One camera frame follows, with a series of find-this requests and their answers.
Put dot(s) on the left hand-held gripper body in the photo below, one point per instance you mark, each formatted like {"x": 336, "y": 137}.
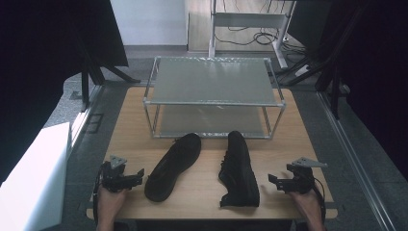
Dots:
{"x": 116, "y": 178}

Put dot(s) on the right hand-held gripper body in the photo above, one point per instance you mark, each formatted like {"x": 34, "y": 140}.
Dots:
{"x": 300, "y": 178}

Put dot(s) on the black shoe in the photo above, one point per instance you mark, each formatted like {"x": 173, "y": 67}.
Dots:
{"x": 173, "y": 167}
{"x": 239, "y": 170}

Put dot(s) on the grey two-tier shoe rack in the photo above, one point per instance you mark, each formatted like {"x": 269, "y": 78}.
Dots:
{"x": 213, "y": 93}

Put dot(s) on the person's left hand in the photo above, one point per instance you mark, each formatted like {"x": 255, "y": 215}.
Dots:
{"x": 110, "y": 199}

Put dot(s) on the person's right hand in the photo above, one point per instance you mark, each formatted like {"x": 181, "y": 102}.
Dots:
{"x": 304, "y": 200}

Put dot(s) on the white box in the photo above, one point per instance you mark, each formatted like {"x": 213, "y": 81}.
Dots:
{"x": 35, "y": 179}

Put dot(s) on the white power strip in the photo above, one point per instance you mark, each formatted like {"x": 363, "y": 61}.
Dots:
{"x": 302, "y": 70}

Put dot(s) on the black stand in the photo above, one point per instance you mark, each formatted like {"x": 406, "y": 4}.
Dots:
{"x": 327, "y": 73}
{"x": 96, "y": 70}

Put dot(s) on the black curtain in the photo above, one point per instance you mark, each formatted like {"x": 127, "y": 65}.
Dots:
{"x": 41, "y": 64}
{"x": 375, "y": 80}

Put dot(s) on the aluminium floor rail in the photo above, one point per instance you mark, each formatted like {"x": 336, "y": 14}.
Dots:
{"x": 356, "y": 160}
{"x": 84, "y": 112}

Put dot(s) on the white metal desk frame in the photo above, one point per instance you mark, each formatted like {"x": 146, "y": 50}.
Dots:
{"x": 247, "y": 20}

